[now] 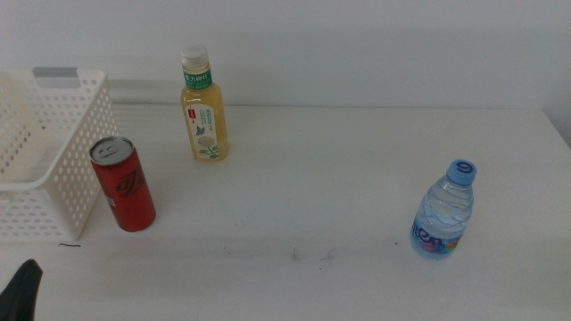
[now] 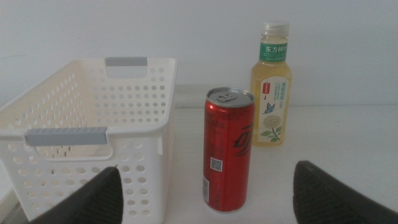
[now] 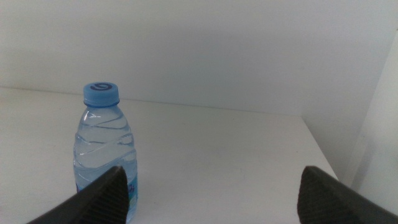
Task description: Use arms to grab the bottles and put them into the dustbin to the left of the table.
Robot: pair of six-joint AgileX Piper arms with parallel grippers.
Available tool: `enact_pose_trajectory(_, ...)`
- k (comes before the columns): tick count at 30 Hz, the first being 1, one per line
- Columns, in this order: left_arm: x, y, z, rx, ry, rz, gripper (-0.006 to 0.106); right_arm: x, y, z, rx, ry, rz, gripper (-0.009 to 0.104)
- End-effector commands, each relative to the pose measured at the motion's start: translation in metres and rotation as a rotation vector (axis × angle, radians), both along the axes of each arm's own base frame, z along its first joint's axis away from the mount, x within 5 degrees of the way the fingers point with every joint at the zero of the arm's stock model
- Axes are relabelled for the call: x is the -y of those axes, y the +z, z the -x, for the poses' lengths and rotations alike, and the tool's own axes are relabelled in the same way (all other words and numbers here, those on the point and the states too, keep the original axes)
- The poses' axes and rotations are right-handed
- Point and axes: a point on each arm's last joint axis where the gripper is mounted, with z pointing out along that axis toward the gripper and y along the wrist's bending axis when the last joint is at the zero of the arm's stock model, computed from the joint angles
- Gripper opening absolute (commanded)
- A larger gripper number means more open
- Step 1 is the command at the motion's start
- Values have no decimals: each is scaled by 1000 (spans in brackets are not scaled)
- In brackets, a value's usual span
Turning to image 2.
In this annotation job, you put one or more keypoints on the yellow tea bottle green label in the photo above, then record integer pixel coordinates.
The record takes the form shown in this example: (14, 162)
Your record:
(272, 77)

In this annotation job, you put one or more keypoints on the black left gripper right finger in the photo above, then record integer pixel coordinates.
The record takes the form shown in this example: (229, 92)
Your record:
(323, 202)

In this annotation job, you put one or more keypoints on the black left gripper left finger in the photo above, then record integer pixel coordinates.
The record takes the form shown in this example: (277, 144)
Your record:
(99, 205)

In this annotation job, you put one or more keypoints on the red soda can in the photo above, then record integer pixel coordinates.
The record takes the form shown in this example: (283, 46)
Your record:
(227, 155)

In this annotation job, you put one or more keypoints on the white perforated plastic basket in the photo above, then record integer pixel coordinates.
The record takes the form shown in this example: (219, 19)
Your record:
(140, 149)

